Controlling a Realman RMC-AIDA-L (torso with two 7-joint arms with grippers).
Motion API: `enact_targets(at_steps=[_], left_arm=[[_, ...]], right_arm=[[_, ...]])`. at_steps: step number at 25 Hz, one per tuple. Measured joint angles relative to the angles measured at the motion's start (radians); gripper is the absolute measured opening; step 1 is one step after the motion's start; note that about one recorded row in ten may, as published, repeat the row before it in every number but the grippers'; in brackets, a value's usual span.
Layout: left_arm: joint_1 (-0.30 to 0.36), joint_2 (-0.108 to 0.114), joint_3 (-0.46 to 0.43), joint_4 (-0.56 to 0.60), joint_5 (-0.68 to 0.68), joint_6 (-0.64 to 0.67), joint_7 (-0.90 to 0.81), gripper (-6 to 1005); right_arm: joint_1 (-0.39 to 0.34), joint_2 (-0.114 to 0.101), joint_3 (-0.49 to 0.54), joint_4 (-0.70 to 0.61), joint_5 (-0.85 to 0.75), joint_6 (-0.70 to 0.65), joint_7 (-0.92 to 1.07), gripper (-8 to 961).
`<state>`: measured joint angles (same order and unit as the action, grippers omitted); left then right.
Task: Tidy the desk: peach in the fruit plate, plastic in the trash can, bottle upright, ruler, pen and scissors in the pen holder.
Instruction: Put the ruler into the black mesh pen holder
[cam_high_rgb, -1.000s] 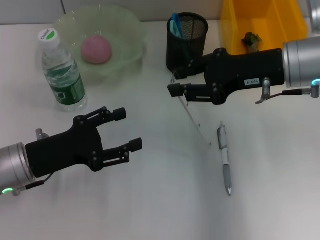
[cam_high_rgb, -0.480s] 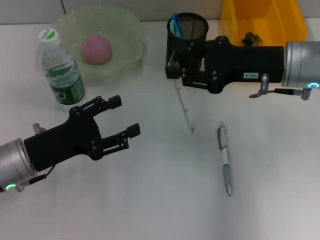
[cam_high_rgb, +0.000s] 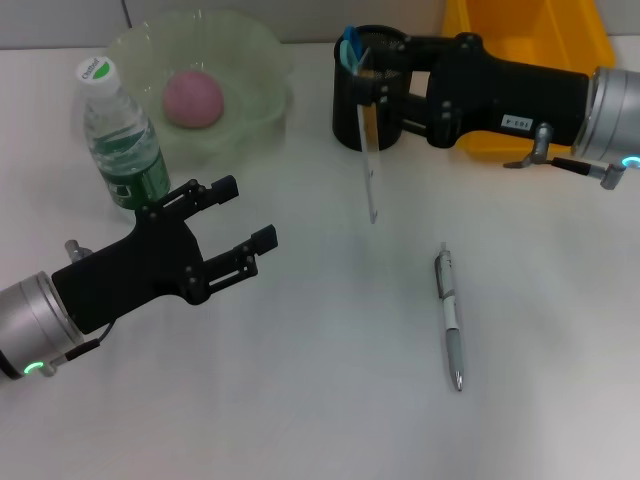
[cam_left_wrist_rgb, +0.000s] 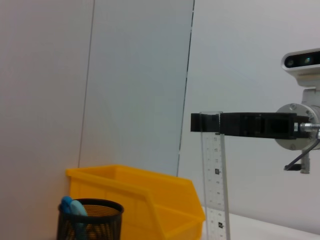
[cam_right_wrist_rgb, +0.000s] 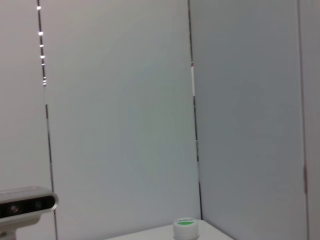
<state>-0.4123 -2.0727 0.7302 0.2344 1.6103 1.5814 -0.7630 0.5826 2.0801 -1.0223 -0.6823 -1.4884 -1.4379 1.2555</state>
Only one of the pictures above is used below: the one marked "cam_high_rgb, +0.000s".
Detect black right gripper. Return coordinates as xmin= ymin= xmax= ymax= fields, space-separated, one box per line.
xmin=377 ymin=33 xmax=591 ymax=150

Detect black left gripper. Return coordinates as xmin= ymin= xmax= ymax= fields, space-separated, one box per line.
xmin=52 ymin=175 xmax=279 ymax=335

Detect blue scissors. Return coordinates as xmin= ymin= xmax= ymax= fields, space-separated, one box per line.
xmin=339 ymin=27 xmax=369 ymax=76

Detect clear plastic ruler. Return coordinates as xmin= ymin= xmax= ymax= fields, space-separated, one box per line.
xmin=355 ymin=49 xmax=385 ymax=225

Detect clear bottle green label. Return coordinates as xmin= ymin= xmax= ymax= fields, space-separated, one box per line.
xmin=74 ymin=56 xmax=172 ymax=214

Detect pink peach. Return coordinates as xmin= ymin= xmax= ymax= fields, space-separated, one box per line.
xmin=162 ymin=69 xmax=225 ymax=130

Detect black mesh pen holder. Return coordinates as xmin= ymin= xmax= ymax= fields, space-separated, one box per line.
xmin=332 ymin=25 xmax=426 ymax=153

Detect translucent green fruit plate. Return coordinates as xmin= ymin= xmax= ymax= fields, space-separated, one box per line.
xmin=107 ymin=10 xmax=296 ymax=169

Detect silver pen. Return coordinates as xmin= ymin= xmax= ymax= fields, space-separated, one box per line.
xmin=433 ymin=242 xmax=467 ymax=394

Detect yellow plastic bin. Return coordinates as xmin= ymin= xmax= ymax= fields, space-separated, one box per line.
xmin=440 ymin=0 xmax=616 ymax=161

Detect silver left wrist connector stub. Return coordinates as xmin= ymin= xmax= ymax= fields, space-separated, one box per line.
xmin=64 ymin=239 xmax=91 ymax=262

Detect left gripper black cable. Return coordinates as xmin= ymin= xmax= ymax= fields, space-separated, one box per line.
xmin=47 ymin=319 xmax=117 ymax=377

